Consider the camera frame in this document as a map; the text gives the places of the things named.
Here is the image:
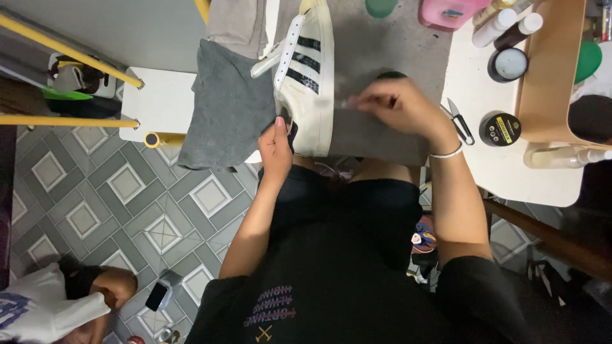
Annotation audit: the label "tan bottle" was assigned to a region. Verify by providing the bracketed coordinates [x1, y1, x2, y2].
[472, 0, 518, 29]

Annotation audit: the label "green cup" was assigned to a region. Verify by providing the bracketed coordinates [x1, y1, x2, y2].
[365, 0, 399, 19]

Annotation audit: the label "brown bottle with white cap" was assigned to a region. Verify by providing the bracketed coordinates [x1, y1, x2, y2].
[493, 12, 544, 52]

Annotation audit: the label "clear spray bottle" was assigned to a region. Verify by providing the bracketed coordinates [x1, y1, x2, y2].
[522, 143, 612, 170]

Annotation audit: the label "beige folded cloth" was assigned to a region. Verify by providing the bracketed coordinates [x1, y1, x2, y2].
[206, 0, 269, 61]

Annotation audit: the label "pink plastic bottle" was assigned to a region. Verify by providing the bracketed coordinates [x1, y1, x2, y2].
[418, 0, 493, 33]

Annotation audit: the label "black jar with white lid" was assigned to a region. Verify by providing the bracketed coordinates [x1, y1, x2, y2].
[487, 47, 530, 84]

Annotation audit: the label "colourful slipper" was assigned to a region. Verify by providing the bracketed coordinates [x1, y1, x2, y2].
[411, 222, 437, 254]

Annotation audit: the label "white rounded table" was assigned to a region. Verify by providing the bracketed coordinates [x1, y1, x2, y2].
[439, 18, 585, 208]

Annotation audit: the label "black round object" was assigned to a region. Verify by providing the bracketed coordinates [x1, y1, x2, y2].
[567, 94, 612, 145]

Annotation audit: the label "white sneaker with black stripes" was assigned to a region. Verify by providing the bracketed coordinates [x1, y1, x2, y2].
[250, 0, 335, 158]

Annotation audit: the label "white plastic bottle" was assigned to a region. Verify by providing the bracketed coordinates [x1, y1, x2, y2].
[471, 8, 518, 49]

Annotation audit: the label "short yellow tube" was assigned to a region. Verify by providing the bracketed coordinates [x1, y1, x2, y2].
[143, 131, 186, 149]

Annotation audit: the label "black tin with yellow label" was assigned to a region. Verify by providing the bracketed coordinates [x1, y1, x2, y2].
[478, 112, 522, 147]

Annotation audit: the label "brown wooden beam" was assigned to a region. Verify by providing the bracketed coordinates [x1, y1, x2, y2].
[482, 198, 612, 283]

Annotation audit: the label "light wooden tray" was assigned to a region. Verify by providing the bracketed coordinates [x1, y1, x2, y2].
[516, 0, 612, 147]

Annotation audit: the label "dark grey cloth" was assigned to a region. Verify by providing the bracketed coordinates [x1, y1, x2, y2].
[177, 39, 278, 173]

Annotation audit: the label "person's left hand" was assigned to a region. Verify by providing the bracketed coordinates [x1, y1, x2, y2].
[257, 116, 294, 185]

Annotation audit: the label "black printed shirt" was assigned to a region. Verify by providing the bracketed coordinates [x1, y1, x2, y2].
[184, 164, 532, 344]

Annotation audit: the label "long yellow metal bar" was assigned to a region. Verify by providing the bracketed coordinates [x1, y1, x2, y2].
[0, 13, 145, 91]
[0, 114, 141, 131]

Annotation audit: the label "smartphone on stand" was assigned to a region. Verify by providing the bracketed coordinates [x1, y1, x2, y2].
[144, 269, 184, 312]

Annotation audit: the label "white bead bracelet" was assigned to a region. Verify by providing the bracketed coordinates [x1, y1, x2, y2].
[427, 143, 464, 160]

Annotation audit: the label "black thread snips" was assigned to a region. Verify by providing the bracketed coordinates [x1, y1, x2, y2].
[446, 97, 476, 146]

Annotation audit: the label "green round lid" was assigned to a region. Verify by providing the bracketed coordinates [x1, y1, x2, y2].
[574, 41, 603, 86]

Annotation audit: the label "grey work mat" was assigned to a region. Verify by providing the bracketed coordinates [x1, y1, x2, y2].
[273, 0, 453, 167]

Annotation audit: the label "white square table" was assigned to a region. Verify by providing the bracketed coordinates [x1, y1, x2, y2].
[119, 66, 263, 164]

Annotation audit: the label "cleaning tools heap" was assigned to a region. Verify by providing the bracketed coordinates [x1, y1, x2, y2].
[42, 52, 123, 119]

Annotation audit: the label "person's right hand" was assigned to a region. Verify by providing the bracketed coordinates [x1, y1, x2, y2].
[346, 78, 460, 154]

